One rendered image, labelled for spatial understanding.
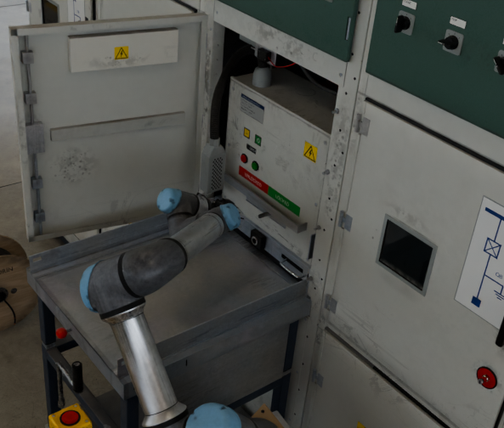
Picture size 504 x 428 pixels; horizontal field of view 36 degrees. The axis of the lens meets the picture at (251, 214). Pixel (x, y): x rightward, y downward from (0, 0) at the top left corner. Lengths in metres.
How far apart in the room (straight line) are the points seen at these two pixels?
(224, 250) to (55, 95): 0.76
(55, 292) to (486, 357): 1.28
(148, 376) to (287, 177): 0.86
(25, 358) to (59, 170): 1.14
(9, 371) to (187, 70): 1.55
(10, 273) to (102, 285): 1.65
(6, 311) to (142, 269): 1.85
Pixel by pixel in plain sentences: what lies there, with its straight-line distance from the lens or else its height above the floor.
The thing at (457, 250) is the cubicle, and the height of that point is 1.33.
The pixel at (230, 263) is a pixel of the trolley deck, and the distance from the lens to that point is 2.57.
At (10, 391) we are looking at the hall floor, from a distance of 3.36.
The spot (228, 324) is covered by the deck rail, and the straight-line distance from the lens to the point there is 2.29.
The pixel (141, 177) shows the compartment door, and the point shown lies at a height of 1.00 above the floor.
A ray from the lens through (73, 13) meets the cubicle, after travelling 3.35.
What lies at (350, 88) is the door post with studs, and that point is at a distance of 2.07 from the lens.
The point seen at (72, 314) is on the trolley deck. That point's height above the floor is 0.85.
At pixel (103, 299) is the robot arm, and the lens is 1.86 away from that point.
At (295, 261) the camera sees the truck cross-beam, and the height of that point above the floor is 0.91.
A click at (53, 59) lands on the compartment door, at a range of 2.44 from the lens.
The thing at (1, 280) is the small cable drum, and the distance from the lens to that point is 3.48.
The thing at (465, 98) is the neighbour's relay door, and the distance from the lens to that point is 1.80.
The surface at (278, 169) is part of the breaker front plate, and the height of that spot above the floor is 1.18.
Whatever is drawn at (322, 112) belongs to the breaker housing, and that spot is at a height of 1.39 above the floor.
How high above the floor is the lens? 2.35
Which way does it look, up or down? 32 degrees down
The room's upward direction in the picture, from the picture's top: 6 degrees clockwise
